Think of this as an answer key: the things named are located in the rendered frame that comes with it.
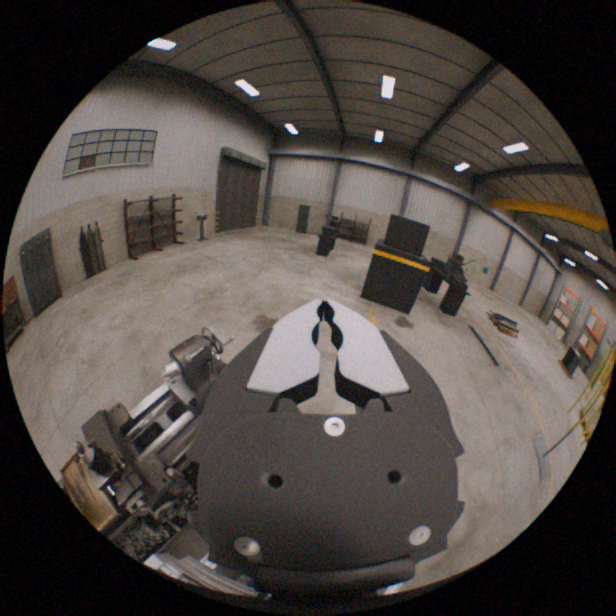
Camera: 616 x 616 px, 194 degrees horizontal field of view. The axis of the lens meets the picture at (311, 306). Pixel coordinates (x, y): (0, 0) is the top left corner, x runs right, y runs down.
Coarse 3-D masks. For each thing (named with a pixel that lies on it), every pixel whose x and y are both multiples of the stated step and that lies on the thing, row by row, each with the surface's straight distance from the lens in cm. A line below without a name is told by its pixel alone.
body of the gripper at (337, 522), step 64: (256, 448) 6; (320, 448) 5; (384, 448) 6; (448, 448) 7; (192, 512) 6; (256, 512) 5; (320, 512) 5; (384, 512) 6; (448, 512) 6; (256, 576) 6; (320, 576) 6; (384, 576) 6
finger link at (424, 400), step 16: (384, 336) 10; (400, 352) 9; (400, 368) 8; (416, 368) 9; (416, 384) 8; (432, 384) 8; (384, 400) 7; (400, 400) 7; (416, 400) 8; (432, 400) 8; (416, 416) 7; (432, 416) 7; (448, 416) 8; (448, 432) 8
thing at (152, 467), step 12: (120, 408) 106; (108, 420) 104; (120, 420) 103; (132, 420) 104; (120, 432) 103; (120, 444) 96; (132, 456) 94; (156, 456) 87; (144, 468) 88; (156, 468) 86; (144, 480) 86; (156, 480) 85; (168, 480) 83; (156, 492) 84
